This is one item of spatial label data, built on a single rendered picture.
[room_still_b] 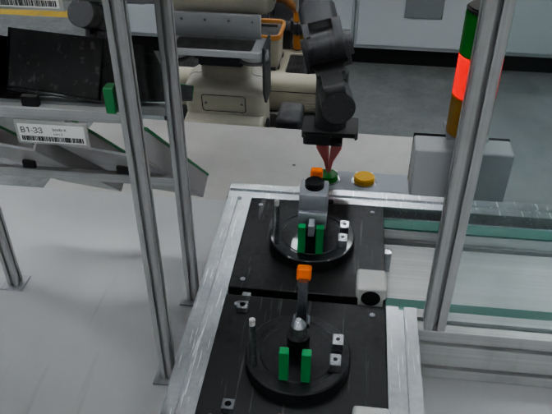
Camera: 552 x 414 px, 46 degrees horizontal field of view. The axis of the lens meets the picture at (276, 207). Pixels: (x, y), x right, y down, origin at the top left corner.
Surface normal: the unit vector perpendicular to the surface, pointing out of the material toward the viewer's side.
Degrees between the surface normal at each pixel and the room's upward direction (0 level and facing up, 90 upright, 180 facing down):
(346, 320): 0
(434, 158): 90
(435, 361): 90
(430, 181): 90
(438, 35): 90
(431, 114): 0
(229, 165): 0
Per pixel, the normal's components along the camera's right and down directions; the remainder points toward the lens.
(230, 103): -0.14, 0.68
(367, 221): 0.00, -0.81
